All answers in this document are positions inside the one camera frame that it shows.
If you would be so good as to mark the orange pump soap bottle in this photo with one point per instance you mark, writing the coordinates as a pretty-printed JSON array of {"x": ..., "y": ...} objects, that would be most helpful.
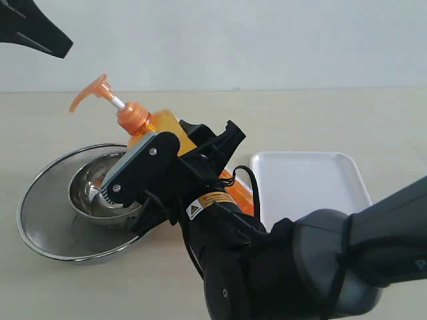
[{"x": 135, "y": 119}]

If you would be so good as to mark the large steel mesh strainer bowl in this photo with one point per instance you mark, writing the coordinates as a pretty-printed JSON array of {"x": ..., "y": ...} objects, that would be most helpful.
[{"x": 49, "y": 225}]

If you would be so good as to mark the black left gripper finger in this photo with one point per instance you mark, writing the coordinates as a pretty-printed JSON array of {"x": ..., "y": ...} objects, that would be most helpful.
[{"x": 23, "y": 23}]

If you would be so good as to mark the small stainless steel bowl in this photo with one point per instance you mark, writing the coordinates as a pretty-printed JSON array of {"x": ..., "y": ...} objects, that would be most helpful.
[{"x": 86, "y": 199}]

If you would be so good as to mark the white rectangular plastic tray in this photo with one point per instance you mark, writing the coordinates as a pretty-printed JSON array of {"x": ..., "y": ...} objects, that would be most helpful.
[{"x": 293, "y": 184}]

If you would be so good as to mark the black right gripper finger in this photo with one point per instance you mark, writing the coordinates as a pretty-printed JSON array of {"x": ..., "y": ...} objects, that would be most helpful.
[{"x": 197, "y": 133}]

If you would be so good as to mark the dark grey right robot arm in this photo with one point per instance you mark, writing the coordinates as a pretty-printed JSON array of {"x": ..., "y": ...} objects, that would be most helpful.
[{"x": 326, "y": 265}]

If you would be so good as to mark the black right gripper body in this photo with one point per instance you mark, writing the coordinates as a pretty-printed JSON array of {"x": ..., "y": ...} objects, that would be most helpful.
[{"x": 190, "y": 176}]

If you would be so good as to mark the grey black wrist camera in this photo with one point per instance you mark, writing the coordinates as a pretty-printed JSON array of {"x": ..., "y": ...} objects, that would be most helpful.
[{"x": 139, "y": 167}]

